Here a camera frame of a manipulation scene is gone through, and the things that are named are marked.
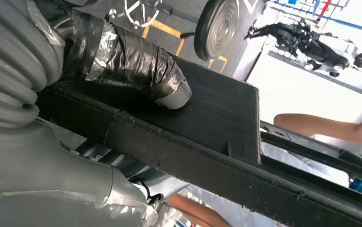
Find black mechanical device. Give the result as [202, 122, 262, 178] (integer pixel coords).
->
[245, 21, 360, 79]

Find red pole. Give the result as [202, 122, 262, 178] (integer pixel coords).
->
[320, 0, 333, 16]

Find person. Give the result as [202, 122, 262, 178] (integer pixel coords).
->
[187, 142, 351, 227]

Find round dark stanchion base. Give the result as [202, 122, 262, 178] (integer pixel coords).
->
[194, 0, 241, 61]

